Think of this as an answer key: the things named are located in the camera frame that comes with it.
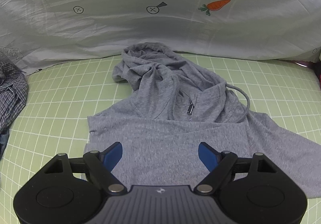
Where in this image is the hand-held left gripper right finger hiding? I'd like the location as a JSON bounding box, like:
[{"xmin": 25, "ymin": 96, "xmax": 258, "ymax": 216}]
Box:
[{"xmin": 195, "ymin": 142, "xmax": 275, "ymax": 195}]

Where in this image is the grey zip hoodie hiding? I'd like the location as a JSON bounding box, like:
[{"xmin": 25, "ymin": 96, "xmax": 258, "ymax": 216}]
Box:
[{"xmin": 83, "ymin": 42, "xmax": 321, "ymax": 198}]

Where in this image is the pink cloth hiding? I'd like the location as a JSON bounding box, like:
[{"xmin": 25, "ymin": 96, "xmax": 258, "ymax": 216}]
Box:
[{"xmin": 296, "ymin": 60, "xmax": 321, "ymax": 81}]

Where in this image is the grey carrot print sheet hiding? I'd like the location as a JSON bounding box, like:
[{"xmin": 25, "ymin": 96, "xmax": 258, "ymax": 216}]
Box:
[{"xmin": 0, "ymin": 0, "xmax": 321, "ymax": 76}]

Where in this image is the blue plaid shirt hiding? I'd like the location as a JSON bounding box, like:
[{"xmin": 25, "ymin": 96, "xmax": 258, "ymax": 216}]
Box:
[{"xmin": 0, "ymin": 61, "xmax": 28, "ymax": 137}]

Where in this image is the green grid bed sheet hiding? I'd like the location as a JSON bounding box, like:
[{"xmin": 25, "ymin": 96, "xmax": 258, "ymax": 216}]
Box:
[{"xmin": 0, "ymin": 54, "xmax": 321, "ymax": 224}]

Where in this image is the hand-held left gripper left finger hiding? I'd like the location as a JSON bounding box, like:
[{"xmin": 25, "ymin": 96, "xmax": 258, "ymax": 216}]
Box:
[{"xmin": 41, "ymin": 142, "xmax": 126, "ymax": 195}]

